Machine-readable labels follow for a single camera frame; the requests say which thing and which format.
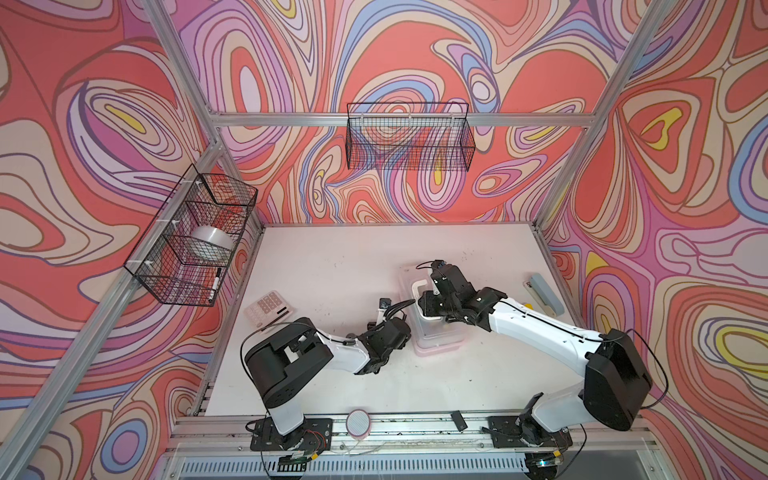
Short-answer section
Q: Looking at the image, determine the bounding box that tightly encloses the black wire basket left wall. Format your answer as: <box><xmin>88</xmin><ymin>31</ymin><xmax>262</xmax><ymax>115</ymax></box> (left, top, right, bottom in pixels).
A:
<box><xmin>124</xmin><ymin>165</ymin><xmax>258</xmax><ymax>307</ymax></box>

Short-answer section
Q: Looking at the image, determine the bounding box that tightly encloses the pink plastic tool box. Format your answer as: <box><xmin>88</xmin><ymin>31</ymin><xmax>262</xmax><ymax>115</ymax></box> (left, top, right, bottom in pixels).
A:
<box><xmin>399</xmin><ymin>266</ymin><xmax>468</xmax><ymax>357</ymax></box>

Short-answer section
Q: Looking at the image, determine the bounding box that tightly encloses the black marker in basket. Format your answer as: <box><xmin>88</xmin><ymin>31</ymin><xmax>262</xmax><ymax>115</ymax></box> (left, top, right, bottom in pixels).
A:
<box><xmin>208</xmin><ymin>267</ymin><xmax>222</xmax><ymax>304</ymax></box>

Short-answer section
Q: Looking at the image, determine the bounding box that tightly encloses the pink calculator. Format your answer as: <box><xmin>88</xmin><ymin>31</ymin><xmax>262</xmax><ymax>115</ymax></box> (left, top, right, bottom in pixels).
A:
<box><xmin>244</xmin><ymin>290</ymin><xmax>294</xmax><ymax>330</ymax></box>

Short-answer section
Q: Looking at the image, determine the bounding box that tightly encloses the small black block on rail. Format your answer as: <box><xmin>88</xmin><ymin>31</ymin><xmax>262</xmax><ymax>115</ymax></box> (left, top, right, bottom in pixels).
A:
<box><xmin>450</xmin><ymin>410</ymin><xmax>468</xmax><ymax>432</ymax></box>

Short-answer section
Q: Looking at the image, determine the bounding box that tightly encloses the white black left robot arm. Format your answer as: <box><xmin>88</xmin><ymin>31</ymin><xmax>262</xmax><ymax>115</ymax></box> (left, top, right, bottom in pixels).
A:
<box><xmin>240</xmin><ymin>317</ymin><xmax>411</xmax><ymax>437</ymax></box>

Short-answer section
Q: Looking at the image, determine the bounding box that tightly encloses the black wire basket back wall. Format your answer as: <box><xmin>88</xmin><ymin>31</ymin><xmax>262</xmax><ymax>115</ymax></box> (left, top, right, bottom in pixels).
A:
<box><xmin>345</xmin><ymin>100</ymin><xmax>476</xmax><ymax>172</ymax></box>

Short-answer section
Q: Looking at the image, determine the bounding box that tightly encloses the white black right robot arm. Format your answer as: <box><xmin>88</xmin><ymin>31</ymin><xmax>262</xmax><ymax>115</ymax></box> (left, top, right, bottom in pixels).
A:
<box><xmin>417</xmin><ymin>260</ymin><xmax>653</xmax><ymax>446</ymax></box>

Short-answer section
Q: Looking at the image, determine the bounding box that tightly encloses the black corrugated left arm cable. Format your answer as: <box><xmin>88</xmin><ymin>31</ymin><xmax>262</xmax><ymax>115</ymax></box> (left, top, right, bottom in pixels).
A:
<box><xmin>383</xmin><ymin>298</ymin><xmax>416</xmax><ymax>322</ymax></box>

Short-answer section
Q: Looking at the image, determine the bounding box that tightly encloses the pink round tape dispenser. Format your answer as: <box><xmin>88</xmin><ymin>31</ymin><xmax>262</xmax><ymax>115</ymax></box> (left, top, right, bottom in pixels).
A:
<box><xmin>345</xmin><ymin>409</ymin><xmax>372</xmax><ymax>440</ymax></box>

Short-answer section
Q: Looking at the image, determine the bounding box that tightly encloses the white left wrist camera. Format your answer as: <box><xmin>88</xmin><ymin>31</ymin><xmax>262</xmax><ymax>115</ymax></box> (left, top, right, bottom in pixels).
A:
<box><xmin>376</xmin><ymin>297</ymin><xmax>392</xmax><ymax>324</ymax></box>

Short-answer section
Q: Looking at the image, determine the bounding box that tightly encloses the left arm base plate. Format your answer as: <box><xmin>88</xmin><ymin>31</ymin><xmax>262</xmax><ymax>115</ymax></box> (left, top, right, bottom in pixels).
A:
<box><xmin>245</xmin><ymin>417</ymin><xmax>333</xmax><ymax>453</ymax></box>

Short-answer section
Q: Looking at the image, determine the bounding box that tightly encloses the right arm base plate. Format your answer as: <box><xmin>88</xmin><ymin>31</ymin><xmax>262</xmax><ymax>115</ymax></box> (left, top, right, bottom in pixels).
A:
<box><xmin>481</xmin><ymin>416</ymin><xmax>573</xmax><ymax>450</ymax></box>

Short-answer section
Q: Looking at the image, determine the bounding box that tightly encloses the grey tape roll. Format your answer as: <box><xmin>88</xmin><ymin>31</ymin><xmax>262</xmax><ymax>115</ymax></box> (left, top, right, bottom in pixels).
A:
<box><xmin>188</xmin><ymin>225</ymin><xmax>235</xmax><ymax>266</ymax></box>

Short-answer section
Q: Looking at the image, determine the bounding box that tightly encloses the black wire basket wall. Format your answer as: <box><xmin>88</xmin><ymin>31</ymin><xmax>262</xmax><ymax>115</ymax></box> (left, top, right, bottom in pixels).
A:
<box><xmin>124</xmin><ymin>165</ymin><xmax>258</xmax><ymax>307</ymax></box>
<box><xmin>345</xmin><ymin>100</ymin><xmax>476</xmax><ymax>172</ymax></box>

